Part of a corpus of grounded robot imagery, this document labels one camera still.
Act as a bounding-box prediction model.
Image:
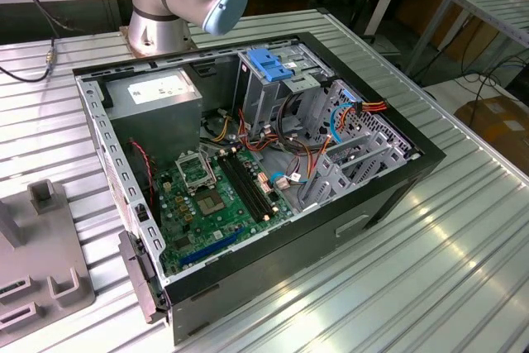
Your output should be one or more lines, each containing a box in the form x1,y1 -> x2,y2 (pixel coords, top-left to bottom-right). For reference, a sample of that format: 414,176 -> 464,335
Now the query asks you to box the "light blue data wire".
330,88 -> 363,144

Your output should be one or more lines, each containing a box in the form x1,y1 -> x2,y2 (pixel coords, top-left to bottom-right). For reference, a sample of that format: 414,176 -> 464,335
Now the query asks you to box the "orange red power wire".
307,98 -> 389,183

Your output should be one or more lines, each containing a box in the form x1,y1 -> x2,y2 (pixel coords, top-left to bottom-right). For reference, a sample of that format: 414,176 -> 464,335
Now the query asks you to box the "grey metal disk bay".
297,79 -> 422,212

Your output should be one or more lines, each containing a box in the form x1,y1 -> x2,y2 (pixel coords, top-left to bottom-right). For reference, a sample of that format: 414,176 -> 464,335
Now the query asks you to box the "pink board connector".
256,171 -> 274,196

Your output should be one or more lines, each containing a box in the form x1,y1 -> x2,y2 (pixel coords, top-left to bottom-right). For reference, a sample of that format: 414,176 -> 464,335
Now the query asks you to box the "black RAM slot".
229,153 -> 273,216
217,156 -> 263,222
235,151 -> 278,212
223,155 -> 268,220

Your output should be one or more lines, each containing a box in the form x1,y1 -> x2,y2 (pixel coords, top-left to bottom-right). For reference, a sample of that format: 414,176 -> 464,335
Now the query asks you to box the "grey metal drive cage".
233,41 -> 334,135

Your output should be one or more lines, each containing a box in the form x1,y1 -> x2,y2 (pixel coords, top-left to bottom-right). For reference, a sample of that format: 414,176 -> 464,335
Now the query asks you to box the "metal socket cover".
175,149 -> 218,195

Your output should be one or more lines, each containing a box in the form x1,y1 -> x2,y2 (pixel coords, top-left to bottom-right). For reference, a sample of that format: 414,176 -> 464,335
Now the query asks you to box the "CPU socket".
175,149 -> 218,195

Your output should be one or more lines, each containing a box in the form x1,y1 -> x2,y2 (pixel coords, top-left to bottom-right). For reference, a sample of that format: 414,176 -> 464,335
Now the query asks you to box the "square silver chipset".
196,191 -> 226,217

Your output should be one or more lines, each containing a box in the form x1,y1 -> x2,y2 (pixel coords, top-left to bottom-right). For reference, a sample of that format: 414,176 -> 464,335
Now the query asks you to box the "green motherboard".
155,148 -> 297,278

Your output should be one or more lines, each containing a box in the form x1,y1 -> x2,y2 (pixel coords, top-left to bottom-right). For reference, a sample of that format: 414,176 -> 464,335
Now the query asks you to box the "blue plastic drive latch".
246,49 -> 295,84

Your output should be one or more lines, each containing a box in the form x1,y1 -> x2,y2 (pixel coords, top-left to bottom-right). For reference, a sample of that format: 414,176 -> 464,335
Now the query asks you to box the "black open PC case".
72,31 -> 447,346

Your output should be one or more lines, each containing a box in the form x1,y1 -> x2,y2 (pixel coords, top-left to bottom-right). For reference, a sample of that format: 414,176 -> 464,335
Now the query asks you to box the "blue expansion slot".
178,227 -> 245,270

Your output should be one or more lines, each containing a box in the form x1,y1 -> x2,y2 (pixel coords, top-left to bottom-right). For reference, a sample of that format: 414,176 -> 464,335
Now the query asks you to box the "grey power supply unit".
102,67 -> 204,168

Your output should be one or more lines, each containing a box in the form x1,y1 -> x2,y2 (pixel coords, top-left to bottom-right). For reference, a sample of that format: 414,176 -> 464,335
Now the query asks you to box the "black case fan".
126,137 -> 160,222

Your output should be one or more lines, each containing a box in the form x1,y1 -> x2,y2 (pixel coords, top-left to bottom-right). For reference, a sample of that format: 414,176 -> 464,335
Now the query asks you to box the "grey case latch panel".
117,230 -> 170,325

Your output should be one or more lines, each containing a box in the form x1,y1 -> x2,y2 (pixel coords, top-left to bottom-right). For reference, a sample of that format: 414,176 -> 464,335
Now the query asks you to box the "black stand pole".
349,0 -> 389,44

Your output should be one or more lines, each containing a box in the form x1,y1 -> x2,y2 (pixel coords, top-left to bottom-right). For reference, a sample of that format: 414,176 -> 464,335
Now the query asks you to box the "large brown cardboard box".
454,95 -> 529,155

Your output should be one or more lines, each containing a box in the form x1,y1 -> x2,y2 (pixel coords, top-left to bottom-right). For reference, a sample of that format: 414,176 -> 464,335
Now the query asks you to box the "grey parts rack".
0,178 -> 97,336

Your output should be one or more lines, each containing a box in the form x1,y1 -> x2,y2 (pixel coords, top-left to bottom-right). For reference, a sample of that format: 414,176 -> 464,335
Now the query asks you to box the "metal slat side table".
407,0 -> 529,77

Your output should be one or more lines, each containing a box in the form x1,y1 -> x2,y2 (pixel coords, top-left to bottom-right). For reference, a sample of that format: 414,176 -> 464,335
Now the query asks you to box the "red orange wire bundle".
237,107 -> 286,154

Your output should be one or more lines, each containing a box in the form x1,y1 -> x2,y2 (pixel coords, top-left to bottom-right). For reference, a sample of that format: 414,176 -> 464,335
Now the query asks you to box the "blue wire with pink plug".
269,171 -> 310,192

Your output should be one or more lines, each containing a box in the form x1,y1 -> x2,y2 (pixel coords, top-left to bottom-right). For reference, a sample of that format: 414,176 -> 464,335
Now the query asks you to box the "black round cable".
275,92 -> 317,158

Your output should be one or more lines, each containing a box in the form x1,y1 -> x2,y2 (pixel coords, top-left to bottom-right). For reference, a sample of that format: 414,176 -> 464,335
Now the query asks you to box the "yellow black wire bundle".
206,115 -> 232,143

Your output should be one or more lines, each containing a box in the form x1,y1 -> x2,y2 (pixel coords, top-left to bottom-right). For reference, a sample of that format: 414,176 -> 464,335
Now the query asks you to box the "red black fan wire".
130,140 -> 157,210

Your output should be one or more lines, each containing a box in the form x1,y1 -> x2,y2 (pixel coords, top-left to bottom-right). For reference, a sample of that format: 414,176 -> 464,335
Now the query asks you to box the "black cable with metal connector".
0,36 -> 57,83

